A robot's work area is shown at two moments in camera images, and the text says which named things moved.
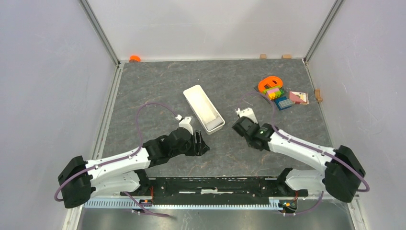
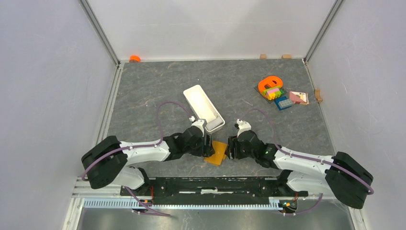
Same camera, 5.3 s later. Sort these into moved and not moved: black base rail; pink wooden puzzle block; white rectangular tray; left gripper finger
Moved: left gripper finger
Not moved: white rectangular tray; pink wooden puzzle block; black base rail
